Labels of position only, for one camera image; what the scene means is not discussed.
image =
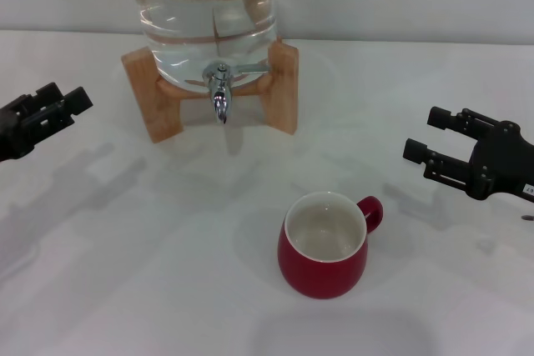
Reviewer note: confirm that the wooden dispenser stand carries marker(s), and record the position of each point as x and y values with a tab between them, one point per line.
162	114

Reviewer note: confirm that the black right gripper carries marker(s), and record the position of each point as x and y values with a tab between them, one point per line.
500	164

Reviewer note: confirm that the glass water dispenser jar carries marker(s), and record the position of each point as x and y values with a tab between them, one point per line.
208	10

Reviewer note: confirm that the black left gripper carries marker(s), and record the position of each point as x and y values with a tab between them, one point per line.
12	135

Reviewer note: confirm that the red cup white inside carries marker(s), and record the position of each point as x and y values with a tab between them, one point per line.
317	277

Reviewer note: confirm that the chrome faucet with lever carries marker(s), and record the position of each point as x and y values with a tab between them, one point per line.
220	97

